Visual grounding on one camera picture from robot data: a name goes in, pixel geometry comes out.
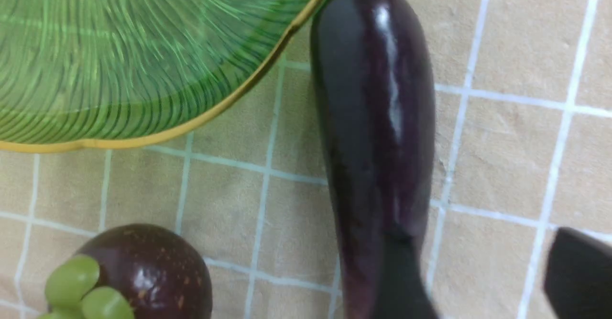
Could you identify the dark purple mangosteen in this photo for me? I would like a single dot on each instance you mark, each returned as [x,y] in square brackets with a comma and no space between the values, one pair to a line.
[136,271]

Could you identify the purple eggplant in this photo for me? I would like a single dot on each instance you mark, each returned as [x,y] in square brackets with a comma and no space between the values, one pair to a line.
[376,103]

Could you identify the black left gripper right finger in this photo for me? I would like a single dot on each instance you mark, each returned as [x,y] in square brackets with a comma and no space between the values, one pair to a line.
[578,276]

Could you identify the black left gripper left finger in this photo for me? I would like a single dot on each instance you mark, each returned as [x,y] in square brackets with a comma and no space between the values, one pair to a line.
[401,293]

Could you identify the beige checkered tablecloth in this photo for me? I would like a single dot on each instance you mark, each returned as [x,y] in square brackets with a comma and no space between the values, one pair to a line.
[523,145]

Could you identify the green glass leaf plate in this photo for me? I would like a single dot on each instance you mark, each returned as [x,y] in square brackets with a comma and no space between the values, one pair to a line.
[117,74]

